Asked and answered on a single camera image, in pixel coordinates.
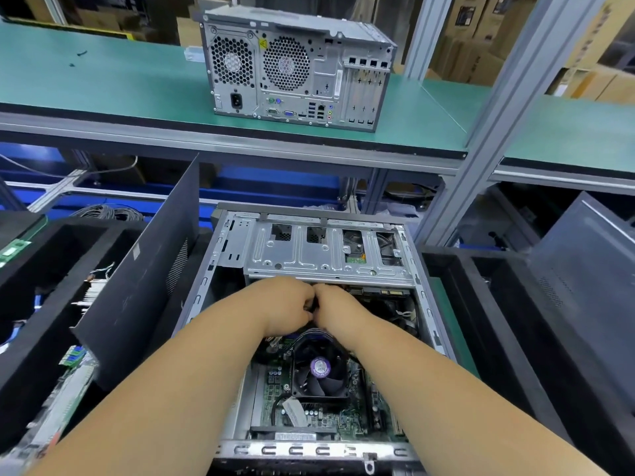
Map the person's left hand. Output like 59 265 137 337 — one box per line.
233 277 317 338

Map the green memory stick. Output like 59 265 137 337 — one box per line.
0 237 31 266

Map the silver backed desktop computer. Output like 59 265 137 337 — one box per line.
198 5 398 133

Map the person's right forearm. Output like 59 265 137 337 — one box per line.
332 312 607 476

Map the green motherboard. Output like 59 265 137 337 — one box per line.
243 332 408 442

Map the empty black foam tray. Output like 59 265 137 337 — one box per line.
421 247 635 476

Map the person's right hand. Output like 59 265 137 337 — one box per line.
312 282 373 343

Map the black foam tray with boards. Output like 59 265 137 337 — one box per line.
0 218 145 476

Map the aluminium frame post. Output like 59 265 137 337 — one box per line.
402 0 456 80
417 0 609 249

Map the grey side panel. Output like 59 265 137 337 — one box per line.
526 191 635 413

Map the grey computer case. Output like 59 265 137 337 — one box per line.
173 205 460 476

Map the green upper shelf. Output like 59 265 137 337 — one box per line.
0 19 635 194

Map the person's left forearm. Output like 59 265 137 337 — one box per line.
30 297 274 476

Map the stack of cardboard boxes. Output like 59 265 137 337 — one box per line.
427 0 635 105

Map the black upright side panel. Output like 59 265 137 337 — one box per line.
71 153 202 393

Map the green circuit board with cables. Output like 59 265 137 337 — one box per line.
0 346 101 476

